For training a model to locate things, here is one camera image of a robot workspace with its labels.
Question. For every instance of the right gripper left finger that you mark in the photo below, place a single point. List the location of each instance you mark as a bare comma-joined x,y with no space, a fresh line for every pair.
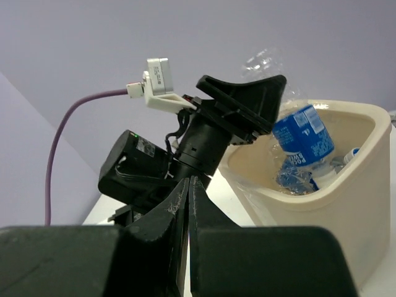
146,258

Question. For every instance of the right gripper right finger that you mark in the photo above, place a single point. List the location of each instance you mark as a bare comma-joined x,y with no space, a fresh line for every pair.
230,260

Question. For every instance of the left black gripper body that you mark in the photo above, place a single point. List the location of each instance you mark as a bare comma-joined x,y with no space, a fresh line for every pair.
244,125

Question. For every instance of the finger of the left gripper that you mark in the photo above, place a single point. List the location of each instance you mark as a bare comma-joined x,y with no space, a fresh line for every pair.
253,106

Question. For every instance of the blue label bottle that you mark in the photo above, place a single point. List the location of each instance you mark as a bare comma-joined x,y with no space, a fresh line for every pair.
301,136
298,181
339,162

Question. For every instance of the blue label bottle front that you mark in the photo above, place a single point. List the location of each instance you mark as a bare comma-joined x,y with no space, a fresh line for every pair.
339,162

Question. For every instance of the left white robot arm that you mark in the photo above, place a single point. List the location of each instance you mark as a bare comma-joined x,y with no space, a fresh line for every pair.
141,175

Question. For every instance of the beige plastic bin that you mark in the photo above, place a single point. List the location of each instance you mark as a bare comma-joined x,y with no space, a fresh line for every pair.
356,208

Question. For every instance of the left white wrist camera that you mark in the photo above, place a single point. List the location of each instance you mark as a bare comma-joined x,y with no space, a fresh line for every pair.
157,88

